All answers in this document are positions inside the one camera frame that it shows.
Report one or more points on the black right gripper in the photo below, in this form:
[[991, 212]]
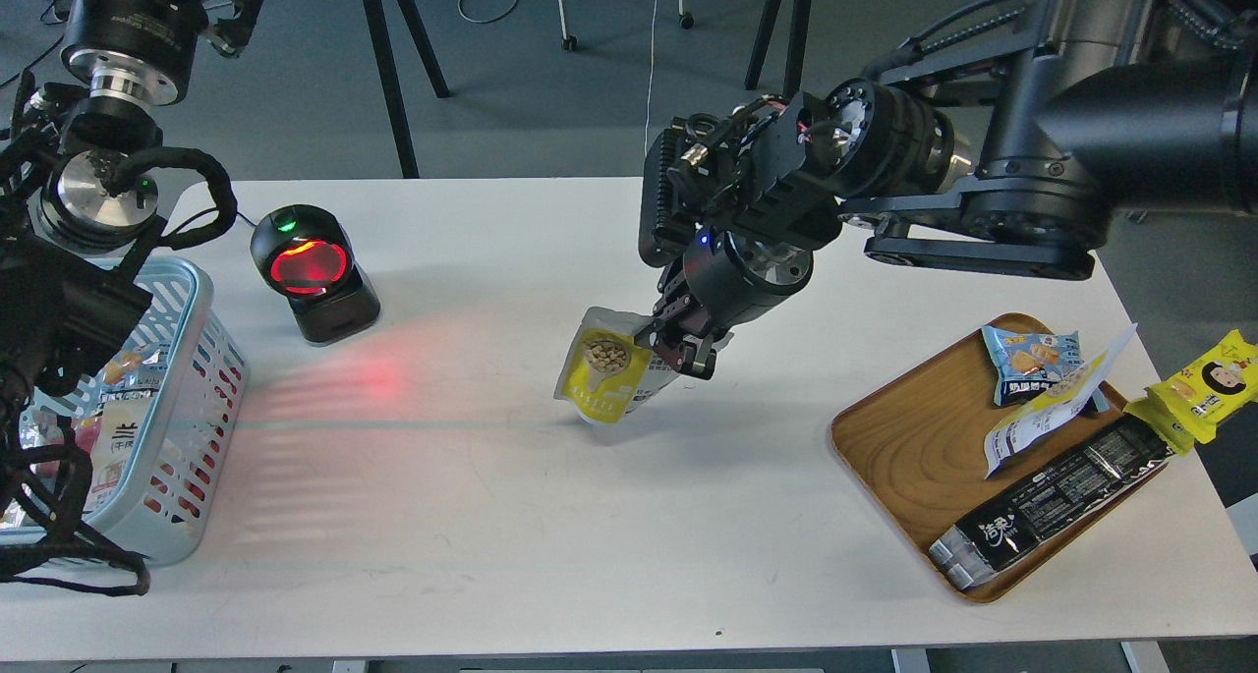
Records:
[[728, 280]]

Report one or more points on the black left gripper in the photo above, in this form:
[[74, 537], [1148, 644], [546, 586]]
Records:
[[152, 38]]

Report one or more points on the yellow white snack pouch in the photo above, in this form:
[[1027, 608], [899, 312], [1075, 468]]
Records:
[[607, 375]]

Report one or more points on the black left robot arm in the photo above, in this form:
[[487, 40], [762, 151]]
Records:
[[89, 191]]

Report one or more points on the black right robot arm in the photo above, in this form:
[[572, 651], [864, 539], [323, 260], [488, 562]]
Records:
[[1002, 139]]

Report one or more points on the blue snack bag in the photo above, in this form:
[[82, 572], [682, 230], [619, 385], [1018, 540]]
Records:
[[1028, 364]]

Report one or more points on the black long snack package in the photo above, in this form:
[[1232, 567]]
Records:
[[1028, 514]]

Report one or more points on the yellow white snack bag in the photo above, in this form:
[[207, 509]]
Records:
[[1059, 404]]

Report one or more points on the light blue plastic basket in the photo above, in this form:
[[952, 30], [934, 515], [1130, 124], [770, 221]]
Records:
[[160, 508]]

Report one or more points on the snack bags inside basket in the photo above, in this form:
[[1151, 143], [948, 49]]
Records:
[[108, 430]]

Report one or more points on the yellow snack package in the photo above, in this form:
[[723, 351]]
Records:
[[1186, 408]]

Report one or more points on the black barcode scanner red window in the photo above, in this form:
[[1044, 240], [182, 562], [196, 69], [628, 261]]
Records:
[[302, 252]]

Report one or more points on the wooden tray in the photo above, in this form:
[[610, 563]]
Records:
[[917, 444]]

